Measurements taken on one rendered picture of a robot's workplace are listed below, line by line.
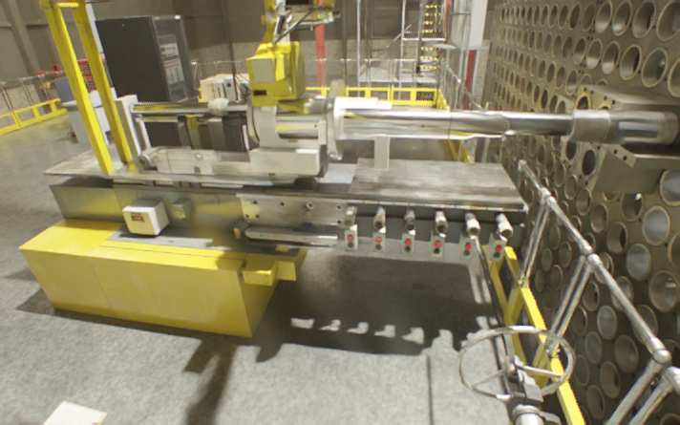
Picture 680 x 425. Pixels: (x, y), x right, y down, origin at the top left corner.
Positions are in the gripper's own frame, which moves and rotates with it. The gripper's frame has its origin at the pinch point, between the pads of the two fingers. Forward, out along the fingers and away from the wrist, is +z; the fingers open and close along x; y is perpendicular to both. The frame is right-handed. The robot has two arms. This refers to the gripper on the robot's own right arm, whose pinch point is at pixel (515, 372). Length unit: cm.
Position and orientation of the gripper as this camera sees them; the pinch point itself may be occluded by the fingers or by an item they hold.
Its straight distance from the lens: 137.1
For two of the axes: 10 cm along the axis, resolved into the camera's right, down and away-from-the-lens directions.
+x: -1.6, 8.4, 5.2
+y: -9.7, -2.2, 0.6
